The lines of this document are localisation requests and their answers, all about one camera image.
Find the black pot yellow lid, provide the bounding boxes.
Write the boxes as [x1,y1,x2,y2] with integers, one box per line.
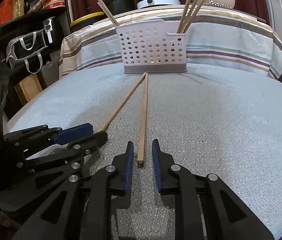
[105,0,137,16]

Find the orange packet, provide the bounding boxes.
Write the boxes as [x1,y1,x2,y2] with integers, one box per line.
[0,0,12,25]

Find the chopstick in holder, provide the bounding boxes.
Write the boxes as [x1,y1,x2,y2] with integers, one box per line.
[177,0,191,34]
[97,0,120,27]

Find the pink perforated utensil holder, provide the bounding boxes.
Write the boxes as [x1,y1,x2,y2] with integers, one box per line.
[116,19,187,74]

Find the wooden board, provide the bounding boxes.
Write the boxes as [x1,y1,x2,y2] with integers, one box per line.
[14,74,43,106]

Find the black bag silver straps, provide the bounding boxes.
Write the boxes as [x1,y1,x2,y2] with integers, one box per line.
[4,29,49,74]

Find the yellow rimmed black pan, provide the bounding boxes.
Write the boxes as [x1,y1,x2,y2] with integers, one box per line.
[70,11,107,33]

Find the thin bamboo chopstick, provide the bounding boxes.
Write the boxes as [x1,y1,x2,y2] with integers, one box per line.
[99,73,147,132]

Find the chopstick in holder right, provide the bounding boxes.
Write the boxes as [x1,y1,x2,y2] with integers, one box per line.
[177,0,191,34]

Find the black shelf unit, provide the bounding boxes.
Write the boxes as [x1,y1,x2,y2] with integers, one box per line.
[0,0,70,117]

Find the white electric hot plate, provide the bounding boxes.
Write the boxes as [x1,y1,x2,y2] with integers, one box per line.
[137,0,180,9]

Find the black silver appliance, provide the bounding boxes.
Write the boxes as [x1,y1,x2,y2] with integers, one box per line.
[43,17,54,44]

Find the red white tape roll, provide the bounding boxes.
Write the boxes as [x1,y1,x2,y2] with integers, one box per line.
[44,0,66,10]

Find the chopstick in holder left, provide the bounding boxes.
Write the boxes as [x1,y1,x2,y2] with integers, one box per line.
[97,0,120,27]

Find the striped tablecloth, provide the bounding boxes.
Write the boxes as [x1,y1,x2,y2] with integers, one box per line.
[59,5,282,83]

